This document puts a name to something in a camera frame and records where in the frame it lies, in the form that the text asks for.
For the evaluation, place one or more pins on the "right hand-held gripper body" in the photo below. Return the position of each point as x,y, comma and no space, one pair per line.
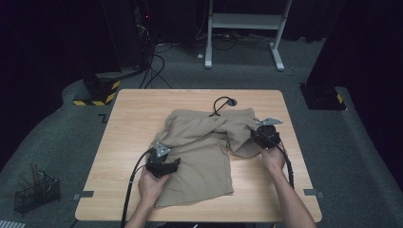
268,136

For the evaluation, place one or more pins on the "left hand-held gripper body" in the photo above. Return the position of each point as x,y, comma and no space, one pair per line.
157,161

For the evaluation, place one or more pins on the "beige shorts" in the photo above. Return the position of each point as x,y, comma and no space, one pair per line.
199,152

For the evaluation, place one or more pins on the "person's right hand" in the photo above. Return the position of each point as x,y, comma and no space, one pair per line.
272,160

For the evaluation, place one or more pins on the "person's left hand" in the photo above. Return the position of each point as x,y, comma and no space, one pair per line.
152,188

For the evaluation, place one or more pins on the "grey round table grommet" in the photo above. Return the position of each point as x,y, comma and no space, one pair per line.
232,102

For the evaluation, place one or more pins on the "grey tape strip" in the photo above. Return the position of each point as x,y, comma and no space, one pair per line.
84,194
314,193

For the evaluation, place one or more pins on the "yellow black striped stand base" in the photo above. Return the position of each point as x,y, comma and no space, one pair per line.
101,93

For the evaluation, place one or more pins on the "black curtain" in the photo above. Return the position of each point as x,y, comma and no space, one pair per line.
364,47
38,47

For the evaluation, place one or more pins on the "black equipment rack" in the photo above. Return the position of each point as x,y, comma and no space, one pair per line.
142,25

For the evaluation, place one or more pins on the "white metal desk frame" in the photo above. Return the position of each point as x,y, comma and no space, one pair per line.
244,21

